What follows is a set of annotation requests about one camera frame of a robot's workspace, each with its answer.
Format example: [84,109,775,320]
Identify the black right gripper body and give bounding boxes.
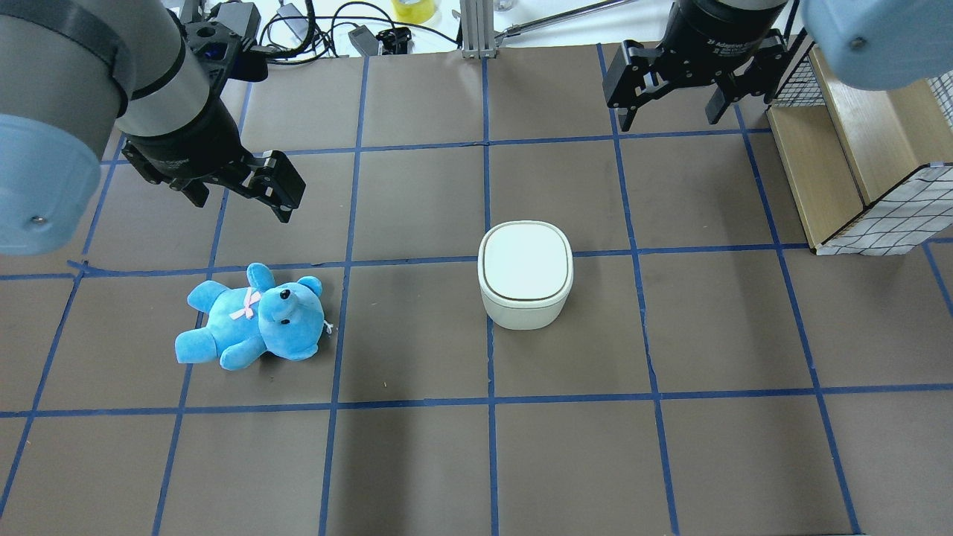
[658,1,787,88]

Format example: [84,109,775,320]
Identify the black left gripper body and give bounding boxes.
[121,96,249,194]

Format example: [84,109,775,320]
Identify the white trash can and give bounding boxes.
[477,220,574,331]

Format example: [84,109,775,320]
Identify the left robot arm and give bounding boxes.
[1,1,306,257]

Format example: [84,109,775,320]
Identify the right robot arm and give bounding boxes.
[602,1,952,131]

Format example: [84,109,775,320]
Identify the blue teddy bear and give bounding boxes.
[174,264,334,371]

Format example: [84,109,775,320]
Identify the black power adapter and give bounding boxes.
[348,26,382,57]

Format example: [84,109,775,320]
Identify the yellow tape roll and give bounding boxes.
[391,0,438,25]

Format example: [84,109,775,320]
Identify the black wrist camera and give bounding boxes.
[179,1,268,95]

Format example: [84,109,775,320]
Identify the wooden wire shelf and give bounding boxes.
[766,35,952,257]

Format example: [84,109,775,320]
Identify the aluminium frame post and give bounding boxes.
[459,0,498,59]

